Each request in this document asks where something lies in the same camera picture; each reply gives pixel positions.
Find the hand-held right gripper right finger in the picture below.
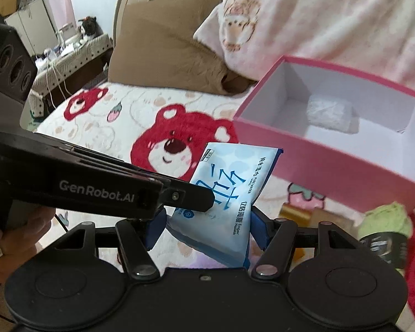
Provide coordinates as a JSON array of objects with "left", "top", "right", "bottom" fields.
[{"left": 250, "top": 206, "right": 362, "bottom": 280}]

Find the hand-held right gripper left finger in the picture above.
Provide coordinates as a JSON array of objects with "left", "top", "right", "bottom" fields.
[{"left": 53, "top": 209, "right": 167, "bottom": 280}]

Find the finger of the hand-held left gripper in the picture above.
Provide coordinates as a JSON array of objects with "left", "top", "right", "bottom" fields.
[{"left": 159, "top": 179, "right": 217, "bottom": 215}]

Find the blue wet wipes packet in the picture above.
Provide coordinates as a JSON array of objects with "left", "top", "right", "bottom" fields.
[{"left": 166, "top": 142, "right": 284, "bottom": 268}]

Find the beige tube with gold cap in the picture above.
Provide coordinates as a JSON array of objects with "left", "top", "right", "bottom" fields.
[{"left": 280, "top": 202, "right": 358, "bottom": 232}]

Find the pink cardboard box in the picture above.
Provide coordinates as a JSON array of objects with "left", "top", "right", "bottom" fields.
[{"left": 232, "top": 55, "right": 415, "bottom": 215}]

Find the green yarn ball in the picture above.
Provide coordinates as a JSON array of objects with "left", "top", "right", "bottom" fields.
[{"left": 358, "top": 204, "right": 414, "bottom": 270}]

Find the person's left hand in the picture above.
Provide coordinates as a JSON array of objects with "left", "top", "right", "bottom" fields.
[{"left": 0, "top": 207, "right": 55, "bottom": 285}]

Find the bear print bedsheet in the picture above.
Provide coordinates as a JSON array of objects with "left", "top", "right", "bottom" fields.
[{"left": 21, "top": 83, "right": 415, "bottom": 332}]

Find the side table with patterned cloth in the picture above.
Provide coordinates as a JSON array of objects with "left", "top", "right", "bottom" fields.
[{"left": 29, "top": 35, "right": 113, "bottom": 118}]

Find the brown pillow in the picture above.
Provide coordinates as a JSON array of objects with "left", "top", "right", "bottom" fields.
[{"left": 107, "top": 0, "right": 260, "bottom": 95}]

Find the white cabinet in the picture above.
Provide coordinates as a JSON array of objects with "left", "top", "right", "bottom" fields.
[{"left": 3, "top": 0, "right": 59, "bottom": 56}]

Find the plush toy dog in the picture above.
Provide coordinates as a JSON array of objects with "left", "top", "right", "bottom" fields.
[{"left": 77, "top": 16, "right": 104, "bottom": 44}]

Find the pink checkered pillow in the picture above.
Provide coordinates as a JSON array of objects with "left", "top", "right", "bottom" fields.
[{"left": 194, "top": 0, "right": 415, "bottom": 101}]

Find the white cable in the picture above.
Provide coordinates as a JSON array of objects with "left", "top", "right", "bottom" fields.
[{"left": 45, "top": 59, "right": 70, "bottom": 104}]

